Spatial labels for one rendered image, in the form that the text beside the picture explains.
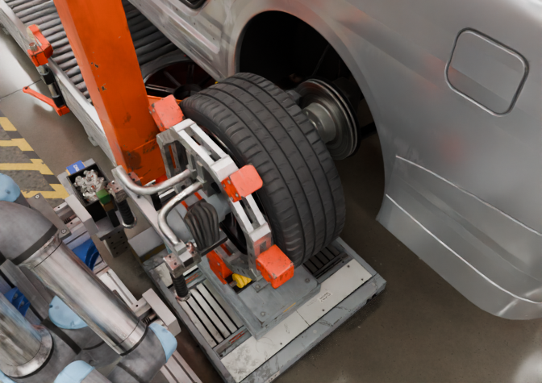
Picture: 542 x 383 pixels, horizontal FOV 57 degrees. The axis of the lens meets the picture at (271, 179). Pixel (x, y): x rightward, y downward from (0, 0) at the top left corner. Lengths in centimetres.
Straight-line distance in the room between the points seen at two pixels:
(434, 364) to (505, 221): 114
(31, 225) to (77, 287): 14
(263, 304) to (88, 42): 120
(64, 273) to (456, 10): 92
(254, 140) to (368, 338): 125
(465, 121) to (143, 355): 86
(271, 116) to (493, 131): 58
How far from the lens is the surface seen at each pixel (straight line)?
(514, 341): 251
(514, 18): 108
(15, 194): 162
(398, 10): 123
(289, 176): 136
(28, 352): 122
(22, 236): 97
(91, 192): 214
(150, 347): 107
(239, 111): 142
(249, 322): 217
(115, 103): 184
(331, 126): 180
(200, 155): 139
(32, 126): 344
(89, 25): 166
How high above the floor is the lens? 213
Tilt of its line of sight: 50 degrees down
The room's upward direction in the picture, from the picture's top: 2 degrees counter-clockwise
